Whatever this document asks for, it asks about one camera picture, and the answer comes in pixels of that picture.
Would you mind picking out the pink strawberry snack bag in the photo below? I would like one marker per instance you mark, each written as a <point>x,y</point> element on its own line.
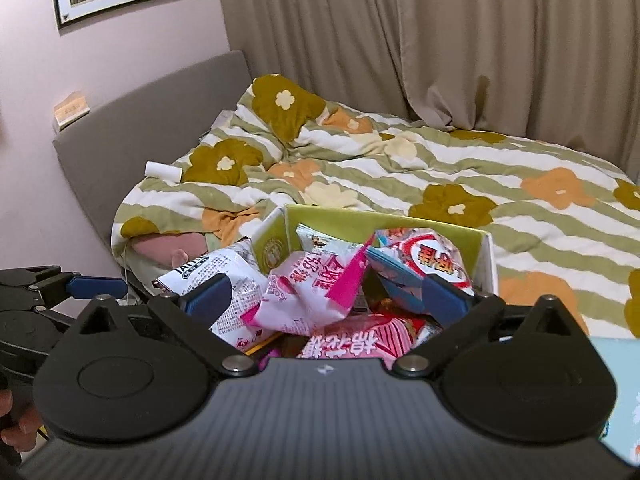
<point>311,289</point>

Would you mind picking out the floral striped duvet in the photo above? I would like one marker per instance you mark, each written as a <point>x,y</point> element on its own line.
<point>562,222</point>

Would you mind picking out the person's left hand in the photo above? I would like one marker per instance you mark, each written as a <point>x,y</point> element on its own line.
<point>22,436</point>

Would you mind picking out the red circle snack bag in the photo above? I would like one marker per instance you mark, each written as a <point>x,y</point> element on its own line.
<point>403,257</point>

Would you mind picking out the beige curtain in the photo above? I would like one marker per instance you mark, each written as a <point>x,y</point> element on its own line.
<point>561,71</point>

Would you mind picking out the white grey snack bag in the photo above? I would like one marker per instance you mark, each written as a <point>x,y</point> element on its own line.
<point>248,283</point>

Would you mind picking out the pink striped snack bag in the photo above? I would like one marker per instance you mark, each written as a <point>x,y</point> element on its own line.
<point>374,336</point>

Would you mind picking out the small wall label card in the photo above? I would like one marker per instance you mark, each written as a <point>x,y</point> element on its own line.
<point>72,108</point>

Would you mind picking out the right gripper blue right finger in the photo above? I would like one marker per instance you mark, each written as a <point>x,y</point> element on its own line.
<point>446,303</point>

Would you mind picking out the pale green snack bag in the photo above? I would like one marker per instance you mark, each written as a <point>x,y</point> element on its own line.
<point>316,241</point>

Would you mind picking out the light blue daisy tablecloth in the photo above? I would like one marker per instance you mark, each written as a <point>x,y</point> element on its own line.
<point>622,432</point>

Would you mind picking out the white paper roll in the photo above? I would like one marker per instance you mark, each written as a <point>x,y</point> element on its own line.
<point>163,172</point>

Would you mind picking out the grey upholstered headboard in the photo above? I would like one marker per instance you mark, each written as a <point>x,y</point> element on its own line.
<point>103,155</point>

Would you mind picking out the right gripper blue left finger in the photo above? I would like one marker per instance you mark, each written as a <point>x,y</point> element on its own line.
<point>207,302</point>

